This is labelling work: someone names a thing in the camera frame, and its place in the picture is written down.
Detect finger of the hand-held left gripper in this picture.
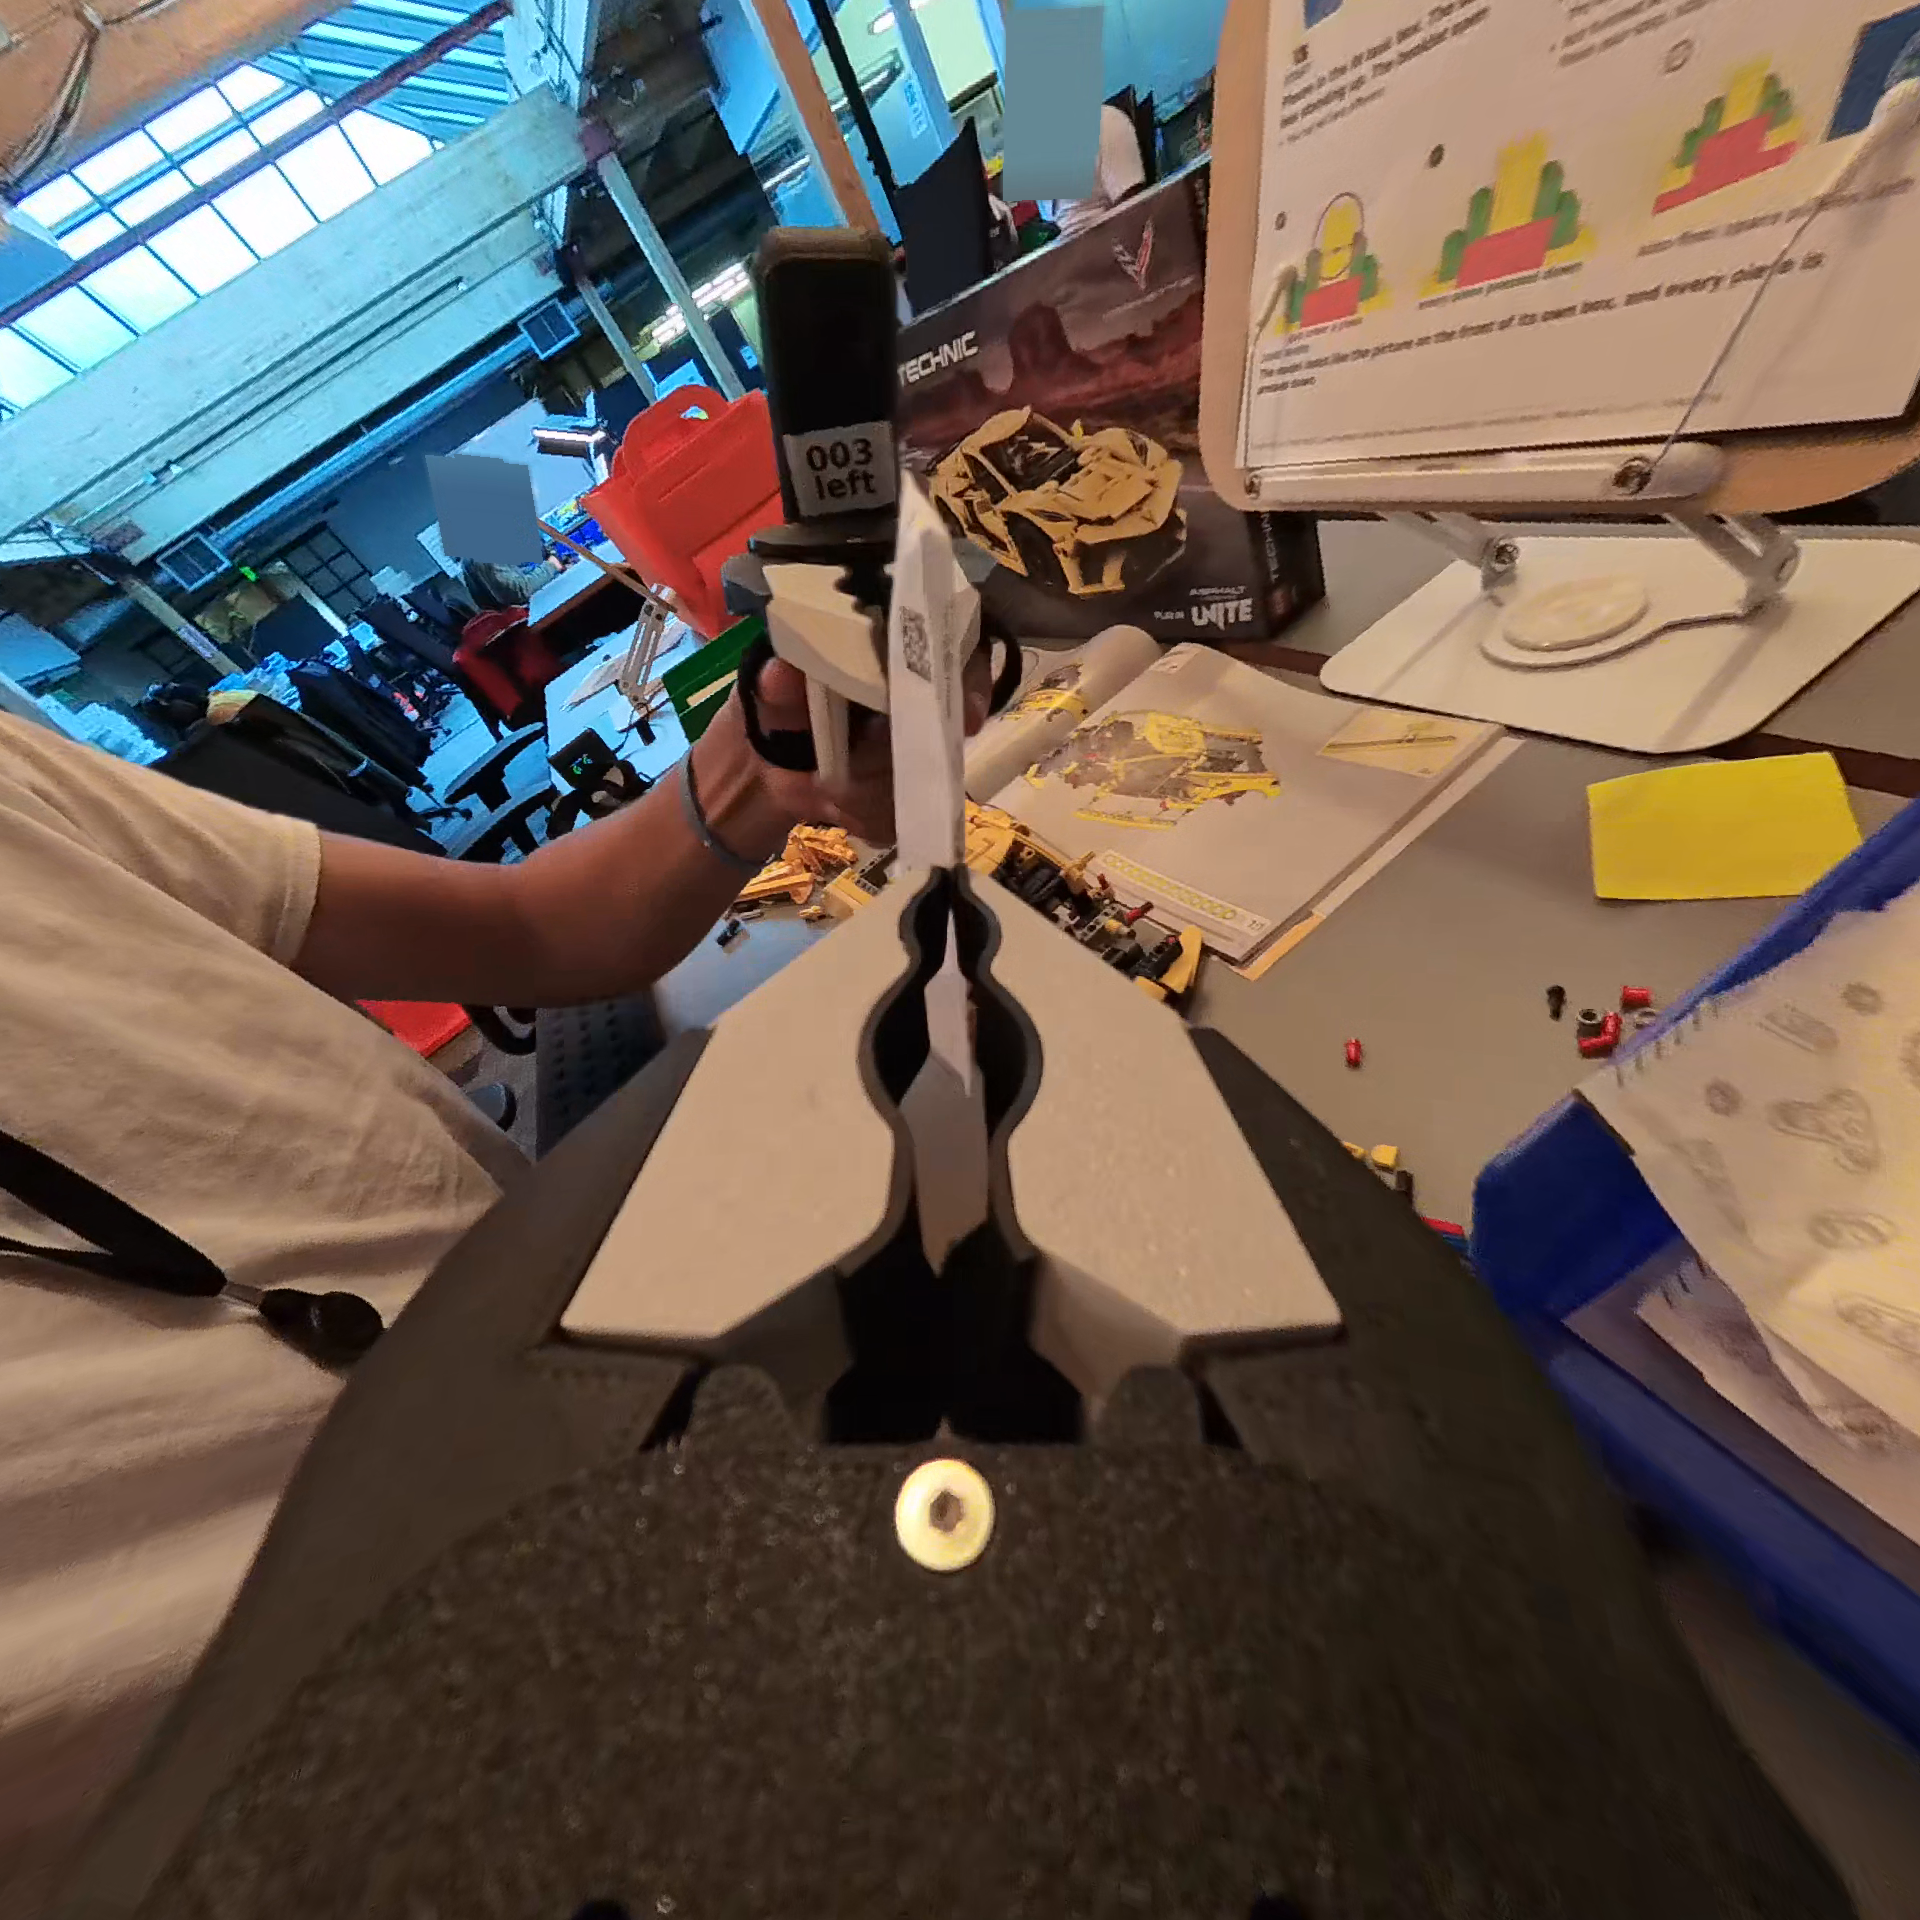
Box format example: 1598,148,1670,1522
774,568,894,680

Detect red office chair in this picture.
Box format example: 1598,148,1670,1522
450,608,560,726

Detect green plastic bin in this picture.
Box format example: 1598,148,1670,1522
660,614,771,741

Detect blue plastic bin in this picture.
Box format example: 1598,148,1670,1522
1468,802,1920,1748

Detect white metal stand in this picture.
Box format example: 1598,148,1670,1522
537,518,681,741

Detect pile of yellow brick parts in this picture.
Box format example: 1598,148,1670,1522
733,824,865,922

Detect person in beige shirt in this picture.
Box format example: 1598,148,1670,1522
0,713,535,1879

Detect person's left hand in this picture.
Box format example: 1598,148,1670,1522
690,647,1027,869

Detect large printed paper bag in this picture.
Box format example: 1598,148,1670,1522
1583,900,1920,1461

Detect yellow paper scrap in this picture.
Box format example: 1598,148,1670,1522
1588,750,1867,902

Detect printed instruction sheet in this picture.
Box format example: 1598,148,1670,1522
1238,0,1920,476

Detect white wooden book stand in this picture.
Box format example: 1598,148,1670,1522
1199,0,1920,754

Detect plain white paper bag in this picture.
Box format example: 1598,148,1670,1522
888,472,994,1278

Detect thin grey wristband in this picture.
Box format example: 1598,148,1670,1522
677,746,760,875

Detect red plastic bin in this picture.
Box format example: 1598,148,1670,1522
584,388,785,642

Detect instruction booklet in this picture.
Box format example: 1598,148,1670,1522
961,622,1519,984

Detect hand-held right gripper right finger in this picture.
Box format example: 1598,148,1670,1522
952,869,1346,1411

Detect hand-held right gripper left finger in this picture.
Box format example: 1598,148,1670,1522
560,869,950,1359

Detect grey desk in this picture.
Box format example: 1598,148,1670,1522
651,518,1920,1863

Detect pile of mixed brick pins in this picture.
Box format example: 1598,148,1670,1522
1342,1138,1475,1247

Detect black dimpled chair armrest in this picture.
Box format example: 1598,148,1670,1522
532,989,665,1162

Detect dark toy car set box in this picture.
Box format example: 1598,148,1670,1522
892,166,1329,645

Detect black strap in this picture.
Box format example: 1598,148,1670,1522
0,1126,230,1301

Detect person's left forearm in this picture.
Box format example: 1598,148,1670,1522
294,757,722,1010

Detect yellow black brick car model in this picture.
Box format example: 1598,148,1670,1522
817,802,1205,1007

